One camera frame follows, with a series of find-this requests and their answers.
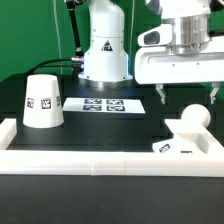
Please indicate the white lamp shade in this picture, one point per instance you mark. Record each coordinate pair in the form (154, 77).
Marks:
(42, 107)

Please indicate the white U-shaped fence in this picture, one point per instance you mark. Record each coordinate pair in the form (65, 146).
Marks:
(102, 163)

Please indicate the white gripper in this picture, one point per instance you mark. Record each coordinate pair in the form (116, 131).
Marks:
(157, 65)

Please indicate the white lamp bulb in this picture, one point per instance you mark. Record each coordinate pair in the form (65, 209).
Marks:
(197, 112)

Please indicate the white marker sheet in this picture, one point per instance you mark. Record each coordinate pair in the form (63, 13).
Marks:
(103, 105)

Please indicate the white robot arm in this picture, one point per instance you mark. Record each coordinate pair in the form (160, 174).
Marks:
(180, 50)

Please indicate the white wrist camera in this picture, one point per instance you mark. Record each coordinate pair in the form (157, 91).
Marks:
(161, 35)

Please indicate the white lamp base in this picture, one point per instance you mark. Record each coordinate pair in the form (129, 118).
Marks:
(187, 137)

